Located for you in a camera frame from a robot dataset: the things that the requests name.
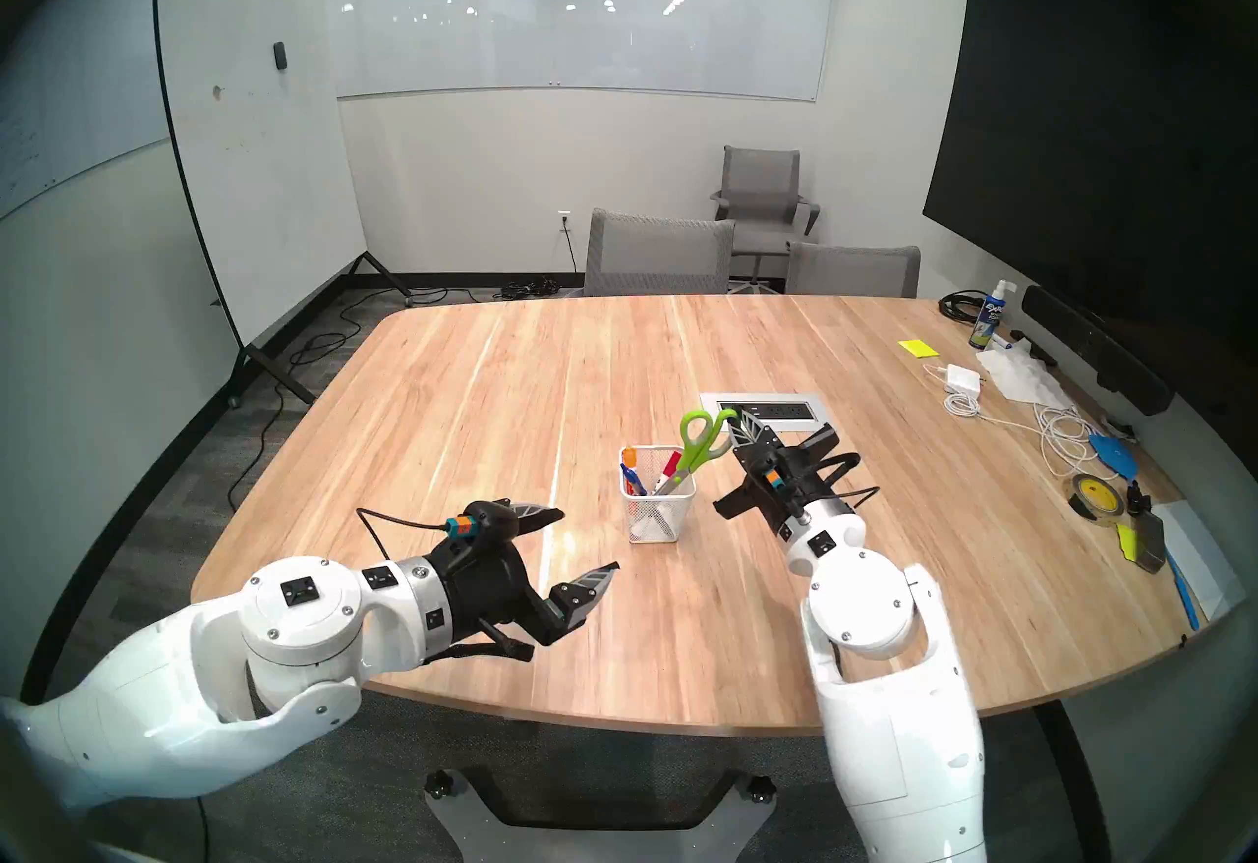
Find black video sound bar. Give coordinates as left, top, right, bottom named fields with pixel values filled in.
left=1020, top=284, right=1175, bottom=417

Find white paper sheet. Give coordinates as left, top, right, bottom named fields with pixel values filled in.
left=1150, top=499, right=1244, bottom=621

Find yellow black tape roll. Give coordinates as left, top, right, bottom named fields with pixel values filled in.
left=1068, top=472, right=1128, bottom=526

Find rolling whiteboard on stand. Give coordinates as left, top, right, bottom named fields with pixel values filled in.
left=152, top=0, right=414, bottom=410

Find yellow tape measure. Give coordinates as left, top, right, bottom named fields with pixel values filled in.
left=1117, top=510, right=1168, bottom=574

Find white mesh pen holder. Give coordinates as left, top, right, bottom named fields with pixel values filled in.
left=619, top=444, right=699, bottom=546

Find grey armrest office chair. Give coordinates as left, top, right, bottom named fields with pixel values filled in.
left=710, top=145, right=822, bottom=287

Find large black wall screen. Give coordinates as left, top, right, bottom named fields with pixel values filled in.
left=922, top=0, right=1258, bottom=380

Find low grey mesh chair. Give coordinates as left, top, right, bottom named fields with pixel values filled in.
left=784, top=242, right=922, bottom=299

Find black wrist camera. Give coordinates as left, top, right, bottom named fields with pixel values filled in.
left=762, top=448, right=827, bottom=493
left=444, top=502, right=518, bottom=557

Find written wall whiteboard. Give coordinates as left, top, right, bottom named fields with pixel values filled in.
left=0, top=0, right=286, bottom=223

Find green handled scissors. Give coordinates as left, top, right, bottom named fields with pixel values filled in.
left=654, top=409, right=740, bottom=496

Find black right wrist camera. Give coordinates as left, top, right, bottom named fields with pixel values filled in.
left=762, top=448, right=827, bottom=493

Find thin black floor cable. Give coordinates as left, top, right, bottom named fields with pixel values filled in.
left=228, top=289, right=367, bottom=510

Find wide grey mesh chair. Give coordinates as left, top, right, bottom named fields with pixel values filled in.
left=584, top=208, right=736, bottom=298

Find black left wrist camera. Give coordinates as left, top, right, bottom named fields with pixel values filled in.
left=444, top=502, right=518, bottom=557

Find white coiled cable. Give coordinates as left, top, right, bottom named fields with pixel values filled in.
left=943, top=370, right=1121, bottom=481

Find black camera cable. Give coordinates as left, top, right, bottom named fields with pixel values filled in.
left=801, top=483, right=883, bottom=518
left=356, top=507, right=451, bottom=562

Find blue flat object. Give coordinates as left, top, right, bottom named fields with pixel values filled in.
left=1088, top=434, right=1141, bottom=482

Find black left gripper cable loop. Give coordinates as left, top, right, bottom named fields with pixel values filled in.
left=423, top=620, right=537, bottom=667

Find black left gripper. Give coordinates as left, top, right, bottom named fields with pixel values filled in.
left=423, top=504, right=622, bottom=648

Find whiteboard cleaner spray bottle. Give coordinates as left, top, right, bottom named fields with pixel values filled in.
left=968, top=279, right=1018, bottom=351

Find black right camera cable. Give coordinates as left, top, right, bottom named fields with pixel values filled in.
left=801, top=483, right=883, bottom=518

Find grey table power outlet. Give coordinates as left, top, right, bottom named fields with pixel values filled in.
left=700, top=392, right=838, bottom=434

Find blue marker pen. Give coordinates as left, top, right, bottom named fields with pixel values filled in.
left=1165, top=548, right=1202, bottom=632

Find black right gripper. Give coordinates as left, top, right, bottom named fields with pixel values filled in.
left=713, top=409, right=846, bottom=528

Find black left camera cable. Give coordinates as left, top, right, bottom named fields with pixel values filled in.
left=356, top=507, right=451, bottom=562

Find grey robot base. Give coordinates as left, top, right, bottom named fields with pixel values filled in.
left=425, top=766, right=777, bottom=863

